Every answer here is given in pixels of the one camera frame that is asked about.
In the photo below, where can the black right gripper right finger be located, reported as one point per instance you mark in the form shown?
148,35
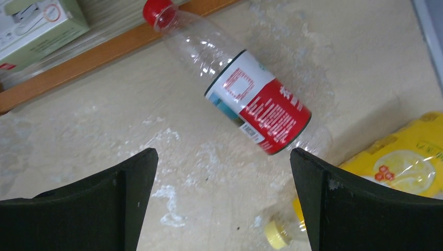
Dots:
343,211

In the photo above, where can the white green stapler box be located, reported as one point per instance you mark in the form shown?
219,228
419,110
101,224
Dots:
31,30

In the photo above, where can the orange wooden shelf rack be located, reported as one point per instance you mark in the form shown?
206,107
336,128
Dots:
117,28

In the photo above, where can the yellow lemon drink bottle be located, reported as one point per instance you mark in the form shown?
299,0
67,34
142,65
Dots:
409,160

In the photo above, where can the red cap bottle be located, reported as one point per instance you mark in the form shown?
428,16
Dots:
235,82

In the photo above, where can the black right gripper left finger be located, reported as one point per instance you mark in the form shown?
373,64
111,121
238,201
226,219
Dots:
104,211

